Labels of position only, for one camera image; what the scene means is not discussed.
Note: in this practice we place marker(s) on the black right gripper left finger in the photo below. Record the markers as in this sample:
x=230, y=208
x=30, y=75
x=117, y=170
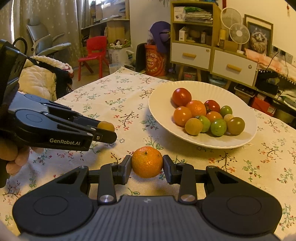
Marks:
x=107, y=177

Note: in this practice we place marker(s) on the large red tomato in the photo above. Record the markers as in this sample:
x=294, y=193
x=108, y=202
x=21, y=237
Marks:
x=181, y=97

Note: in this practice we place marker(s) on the white desk fan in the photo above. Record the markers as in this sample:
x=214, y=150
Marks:
x=239, y=34

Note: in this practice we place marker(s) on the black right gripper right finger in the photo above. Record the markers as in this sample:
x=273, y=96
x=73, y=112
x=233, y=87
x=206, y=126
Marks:
x=186, y=176

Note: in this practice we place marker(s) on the large orange mandarin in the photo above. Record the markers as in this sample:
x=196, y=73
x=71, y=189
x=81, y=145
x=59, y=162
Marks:
x=147, y=162

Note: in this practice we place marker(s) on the white padded jacket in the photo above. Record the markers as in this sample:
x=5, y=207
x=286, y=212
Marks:
x=46, y=77

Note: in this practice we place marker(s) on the orange printed bucket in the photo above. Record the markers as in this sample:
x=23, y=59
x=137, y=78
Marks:
x=156, y=62

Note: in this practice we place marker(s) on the small orange tomato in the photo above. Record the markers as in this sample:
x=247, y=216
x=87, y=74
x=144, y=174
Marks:
x=213, y=116

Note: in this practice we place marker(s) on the wooden bookshelf by window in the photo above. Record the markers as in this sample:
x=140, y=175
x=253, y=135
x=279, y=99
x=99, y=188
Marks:
x=108, y=18

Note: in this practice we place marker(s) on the red plastic chair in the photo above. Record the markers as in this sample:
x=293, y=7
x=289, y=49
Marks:
x=96, y=48

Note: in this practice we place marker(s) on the white ribbed plate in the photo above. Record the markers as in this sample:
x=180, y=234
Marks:
x=162, y=109

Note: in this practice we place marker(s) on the pink cloth on sideboard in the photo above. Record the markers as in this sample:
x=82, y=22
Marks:
x=275, y=64

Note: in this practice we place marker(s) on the wooden shelf cabinet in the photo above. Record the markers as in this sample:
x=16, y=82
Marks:
x=195, y=27

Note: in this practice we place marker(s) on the brown longan fruit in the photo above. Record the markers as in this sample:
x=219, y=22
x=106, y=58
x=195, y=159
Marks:
x=104, y=125
x=193, y=126

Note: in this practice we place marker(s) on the small brown fruit on plate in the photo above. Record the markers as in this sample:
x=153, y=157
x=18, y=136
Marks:
x=228, y=117

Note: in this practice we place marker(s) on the small red tomato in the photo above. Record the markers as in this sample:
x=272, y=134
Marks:
x=212, y=105

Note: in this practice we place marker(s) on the olive green tomato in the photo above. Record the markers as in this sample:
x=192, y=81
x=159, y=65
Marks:
x=235, y=126

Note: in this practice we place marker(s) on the low cabinet white drawer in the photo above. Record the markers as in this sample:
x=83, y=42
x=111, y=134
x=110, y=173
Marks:
x=234, y=67

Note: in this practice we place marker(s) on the orange tangerine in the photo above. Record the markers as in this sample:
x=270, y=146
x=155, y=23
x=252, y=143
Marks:
x=197, y=108

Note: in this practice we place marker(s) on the framed cat picture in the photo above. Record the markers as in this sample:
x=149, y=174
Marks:
x=261, y=34

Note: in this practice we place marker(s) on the person's left hand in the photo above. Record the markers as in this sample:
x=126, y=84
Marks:
x=16, y=156

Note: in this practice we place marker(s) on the floral tablecloth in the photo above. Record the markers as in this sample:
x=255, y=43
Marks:
x=267, y=162

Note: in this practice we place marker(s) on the purple plush toy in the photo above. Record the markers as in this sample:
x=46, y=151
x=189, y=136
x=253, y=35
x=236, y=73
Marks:
x=160, y=32

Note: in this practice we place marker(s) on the orange fruit on plate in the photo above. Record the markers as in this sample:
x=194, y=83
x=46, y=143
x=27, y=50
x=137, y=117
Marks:
x=181, y=115

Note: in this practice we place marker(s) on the red storage box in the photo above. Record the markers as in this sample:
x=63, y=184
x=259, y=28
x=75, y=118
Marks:
x=262, y=106

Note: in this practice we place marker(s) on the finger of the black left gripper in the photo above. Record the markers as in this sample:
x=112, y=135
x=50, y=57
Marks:
x=103, y=136
x=82, y=122

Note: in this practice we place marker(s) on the grey office chair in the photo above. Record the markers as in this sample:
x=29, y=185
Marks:
x=43, y=42

